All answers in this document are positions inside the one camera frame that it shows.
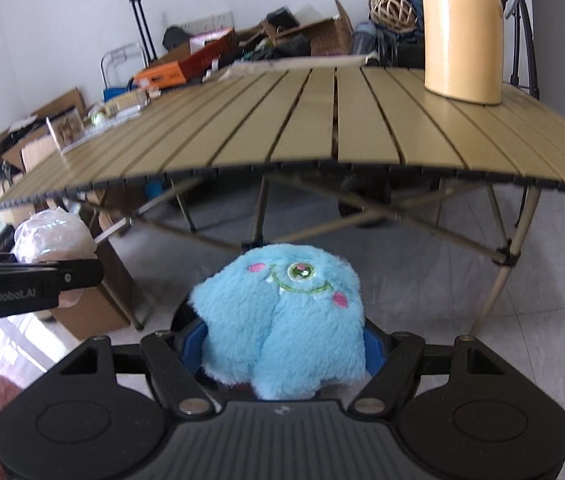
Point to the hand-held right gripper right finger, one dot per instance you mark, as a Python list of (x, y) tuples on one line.
[(373, 349)]

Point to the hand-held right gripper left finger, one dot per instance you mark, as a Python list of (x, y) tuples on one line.
[(195, 342)]

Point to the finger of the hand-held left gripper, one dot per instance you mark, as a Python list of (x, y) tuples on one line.
[(82, 272)]

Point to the black round trash bin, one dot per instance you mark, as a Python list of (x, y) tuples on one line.
[(182, 317)]

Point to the white knotted plastic bag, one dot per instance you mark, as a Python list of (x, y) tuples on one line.
[(47, 235)]

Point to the blue fluffy monster plush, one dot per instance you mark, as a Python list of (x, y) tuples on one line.
[(272, 320)]

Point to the cardboard box with green liner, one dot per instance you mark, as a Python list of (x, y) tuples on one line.
[(92, 305)]

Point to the blue plastic item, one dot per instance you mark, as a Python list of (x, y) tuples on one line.
[(153, 189)]

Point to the plain brown cardboard box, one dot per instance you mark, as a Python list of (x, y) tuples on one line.
[(37, 152)]

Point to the printed paper sheet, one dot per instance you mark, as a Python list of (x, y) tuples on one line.
[(102, 132)]

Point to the clear jar of snacks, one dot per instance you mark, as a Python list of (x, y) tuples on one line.
[(67, 130)]

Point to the small green bottle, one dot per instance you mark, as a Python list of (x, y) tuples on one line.
[(97, 119)]

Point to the cardboard box with black contents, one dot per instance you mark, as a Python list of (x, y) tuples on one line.
[(62, 102)]

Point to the pale yellow carton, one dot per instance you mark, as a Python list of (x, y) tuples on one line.
[(127, 101)]

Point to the blue box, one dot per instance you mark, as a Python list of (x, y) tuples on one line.
[(115, 95)]

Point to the orange cardboard box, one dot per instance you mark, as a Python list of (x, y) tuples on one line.
[(162, 76)]

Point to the tan slatted folding table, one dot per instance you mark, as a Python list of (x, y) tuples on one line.
[(287, 120)]

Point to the black bag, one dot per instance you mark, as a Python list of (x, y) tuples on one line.
[(175, 37)]

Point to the white and red carton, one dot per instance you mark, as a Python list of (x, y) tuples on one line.
[(207, 40)]

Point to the blue water bottle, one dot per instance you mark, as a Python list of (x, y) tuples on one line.
[(364, 37)]

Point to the open brown cardboard box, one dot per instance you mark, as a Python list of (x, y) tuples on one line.
[(330, 35)]

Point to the small black case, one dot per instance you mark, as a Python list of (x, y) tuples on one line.
[(282, 17)]

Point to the yellow thermos jug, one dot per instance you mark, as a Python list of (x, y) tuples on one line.
[(462, 35)]

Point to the woven rattan ball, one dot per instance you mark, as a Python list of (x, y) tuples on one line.
[(387, 7)]

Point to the silver folding trolley frame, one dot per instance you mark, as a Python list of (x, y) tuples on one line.
[(122, 51)]

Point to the white wall outlet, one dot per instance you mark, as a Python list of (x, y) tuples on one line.
[(206, 22), (190, 25), (224, 18)]

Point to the black camera tripod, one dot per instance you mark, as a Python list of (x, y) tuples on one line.
[(527, 35)]

